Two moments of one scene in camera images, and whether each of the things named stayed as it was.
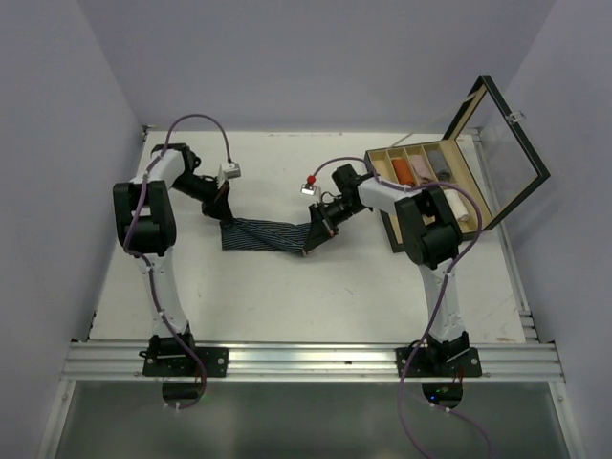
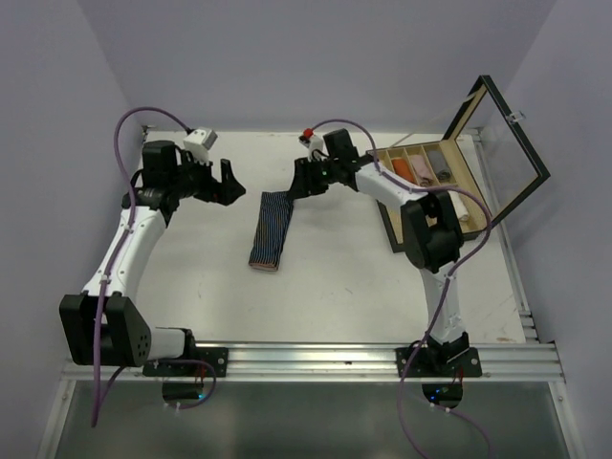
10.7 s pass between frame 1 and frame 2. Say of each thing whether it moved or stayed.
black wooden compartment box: stayed
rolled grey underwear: stayed
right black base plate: stayed
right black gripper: moved
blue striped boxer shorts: moved
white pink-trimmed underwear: stayed
